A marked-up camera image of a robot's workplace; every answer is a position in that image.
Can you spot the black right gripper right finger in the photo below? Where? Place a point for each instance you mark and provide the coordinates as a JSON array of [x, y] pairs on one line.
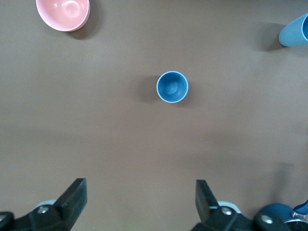
[[207, 207]]

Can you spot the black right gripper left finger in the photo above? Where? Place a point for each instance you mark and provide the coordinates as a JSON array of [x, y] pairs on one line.
[[72, 204]]

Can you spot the small blue cup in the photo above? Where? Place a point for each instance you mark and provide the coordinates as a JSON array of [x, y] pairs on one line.
[[172, 87]]

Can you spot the glass lid with blue knob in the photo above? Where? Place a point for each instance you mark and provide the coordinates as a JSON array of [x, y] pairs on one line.
[[276, 209]]

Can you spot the pink bowl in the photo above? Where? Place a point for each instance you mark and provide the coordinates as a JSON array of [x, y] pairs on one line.
[[62, 14]]

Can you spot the tall light blue cup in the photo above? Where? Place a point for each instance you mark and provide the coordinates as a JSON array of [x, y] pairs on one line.
[[292, 33]]

